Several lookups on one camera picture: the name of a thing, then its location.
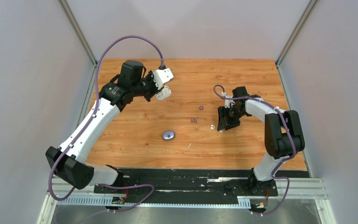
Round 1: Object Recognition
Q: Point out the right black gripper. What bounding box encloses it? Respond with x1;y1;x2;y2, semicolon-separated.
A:
218;105;246;131

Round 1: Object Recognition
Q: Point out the white earbud charging case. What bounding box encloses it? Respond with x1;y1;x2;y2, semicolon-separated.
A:
156;85;172;101

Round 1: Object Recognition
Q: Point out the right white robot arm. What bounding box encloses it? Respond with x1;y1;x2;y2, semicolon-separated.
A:
213;86;305;195

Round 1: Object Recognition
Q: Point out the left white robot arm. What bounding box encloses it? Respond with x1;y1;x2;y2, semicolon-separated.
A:
45;60;174;193

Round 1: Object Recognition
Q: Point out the purple earbud charging case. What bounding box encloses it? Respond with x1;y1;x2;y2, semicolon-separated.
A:
162;131;176;141

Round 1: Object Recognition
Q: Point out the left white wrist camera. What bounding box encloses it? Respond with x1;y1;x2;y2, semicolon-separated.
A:
153;68;174;86

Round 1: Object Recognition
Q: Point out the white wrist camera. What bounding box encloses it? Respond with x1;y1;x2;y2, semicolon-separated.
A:
153;68;174;86
221;92;234;108

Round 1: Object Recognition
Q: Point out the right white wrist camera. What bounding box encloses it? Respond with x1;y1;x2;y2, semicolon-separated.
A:
221;92;234;108

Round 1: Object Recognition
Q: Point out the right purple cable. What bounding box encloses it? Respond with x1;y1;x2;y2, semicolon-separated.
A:
213;84;297;216

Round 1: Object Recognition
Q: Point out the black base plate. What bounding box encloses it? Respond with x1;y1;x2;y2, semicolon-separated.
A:
94;168;278;205

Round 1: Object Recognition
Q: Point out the aluminium frame rail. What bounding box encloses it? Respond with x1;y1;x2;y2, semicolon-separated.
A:
38;177;336;224

